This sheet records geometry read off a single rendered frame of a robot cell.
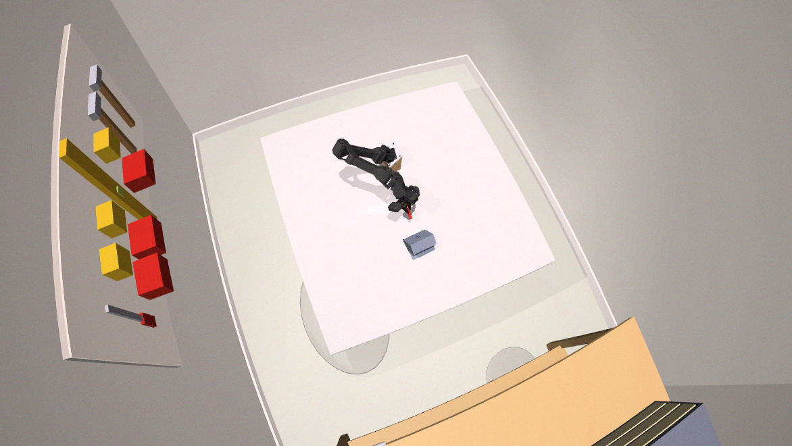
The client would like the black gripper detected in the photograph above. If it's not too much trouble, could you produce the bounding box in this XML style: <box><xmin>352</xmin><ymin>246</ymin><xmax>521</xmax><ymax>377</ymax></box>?
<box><xmin>388</xmin><ymin>185</ymin><xmax>420</xmax><ymax>214</ymax></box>

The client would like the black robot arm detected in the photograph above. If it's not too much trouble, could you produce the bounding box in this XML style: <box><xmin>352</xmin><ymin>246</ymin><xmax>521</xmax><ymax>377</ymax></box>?
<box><xmin>331</xmin><ymin>138</ymin><xmax>420</xmax><ymax>205</ymax></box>

